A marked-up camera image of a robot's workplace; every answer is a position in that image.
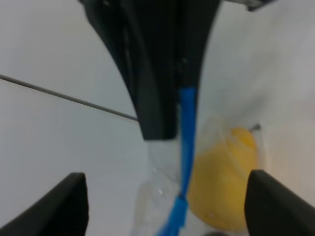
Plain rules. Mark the clear zip bag blue zipper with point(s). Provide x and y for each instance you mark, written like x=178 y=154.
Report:
x=164 y=210

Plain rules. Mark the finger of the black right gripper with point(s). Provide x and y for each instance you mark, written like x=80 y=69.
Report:
x=139 y=35
x=194 y=21

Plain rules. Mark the yellow pear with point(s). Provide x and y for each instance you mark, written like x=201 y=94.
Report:
x=218 y=183

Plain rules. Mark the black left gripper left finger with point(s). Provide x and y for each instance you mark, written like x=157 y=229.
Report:
x=63 y=211

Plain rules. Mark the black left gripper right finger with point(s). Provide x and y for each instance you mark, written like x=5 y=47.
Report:
x=271 y=209

